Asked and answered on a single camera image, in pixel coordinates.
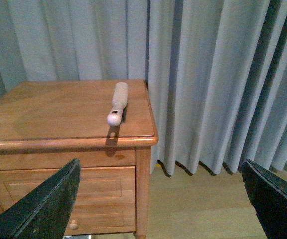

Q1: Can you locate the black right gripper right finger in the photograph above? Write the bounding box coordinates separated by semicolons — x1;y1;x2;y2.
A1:
241;160;287;239

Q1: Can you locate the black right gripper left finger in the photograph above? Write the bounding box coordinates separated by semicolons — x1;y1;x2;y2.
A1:
0;159;81;239

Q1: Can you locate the grey curtain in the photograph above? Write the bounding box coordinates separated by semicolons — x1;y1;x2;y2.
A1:
0;0;287;174

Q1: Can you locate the wooden nightstand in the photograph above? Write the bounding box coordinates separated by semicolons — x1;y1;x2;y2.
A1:
0;80;158;239

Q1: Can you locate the beige hand brush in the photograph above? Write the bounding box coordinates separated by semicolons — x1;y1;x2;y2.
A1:
107;82;128;126

